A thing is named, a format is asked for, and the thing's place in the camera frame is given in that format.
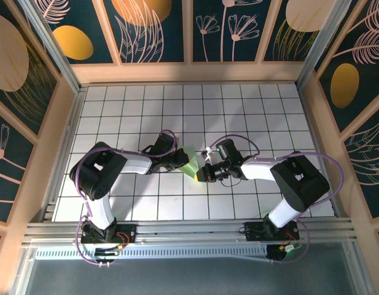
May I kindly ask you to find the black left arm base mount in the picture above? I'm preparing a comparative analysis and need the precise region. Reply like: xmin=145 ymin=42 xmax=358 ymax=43
xmin=80 ymin=223 xmax=138 ymax=246

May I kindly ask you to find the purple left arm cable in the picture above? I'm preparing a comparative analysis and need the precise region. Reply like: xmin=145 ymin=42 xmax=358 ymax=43
xmin=75 ymin=128 xmax=179 ymax=267

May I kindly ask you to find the aluminium side rail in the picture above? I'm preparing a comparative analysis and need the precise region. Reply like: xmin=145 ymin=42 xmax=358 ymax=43
xmin=295 ymin=85 xmax=345 ymax=218
xmin=40 ymin=85 xmax=87 ymax=222

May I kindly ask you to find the light green cloth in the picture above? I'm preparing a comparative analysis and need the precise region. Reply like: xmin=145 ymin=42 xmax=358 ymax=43
xmin=176 ymin=146 xmax=208 ymax=182

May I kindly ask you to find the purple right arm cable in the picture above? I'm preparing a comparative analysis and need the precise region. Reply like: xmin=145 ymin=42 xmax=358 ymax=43
xmin=207 ymin=133 xmax=345 ymax=265

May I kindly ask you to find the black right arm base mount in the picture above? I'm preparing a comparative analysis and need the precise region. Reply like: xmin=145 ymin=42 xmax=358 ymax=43
xmin=243 ymin=221 xmax=300 ymax=243

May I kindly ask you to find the aluminium corner post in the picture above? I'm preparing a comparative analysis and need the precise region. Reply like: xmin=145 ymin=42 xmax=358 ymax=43
xmin=295 ymin=0 xmax=353 ymax=90
xmin=17 ymin=0 xmax=83 ymax=93

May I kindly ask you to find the aluminium mounting rail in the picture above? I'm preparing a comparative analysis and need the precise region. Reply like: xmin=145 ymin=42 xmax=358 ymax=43
xmin=21 ymin=217 xmax=361 ymax=246

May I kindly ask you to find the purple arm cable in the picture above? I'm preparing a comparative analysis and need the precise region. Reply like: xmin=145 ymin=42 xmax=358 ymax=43
xmin=207 ymin=133 xmax=345 ymax=265
xmin=75 ymin=128 xmax=179 ymax=267

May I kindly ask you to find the white slotted cable duct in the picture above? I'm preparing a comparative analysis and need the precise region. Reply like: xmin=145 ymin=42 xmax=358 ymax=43
xmin=34 ymin=245 xmax=272 ymax=261

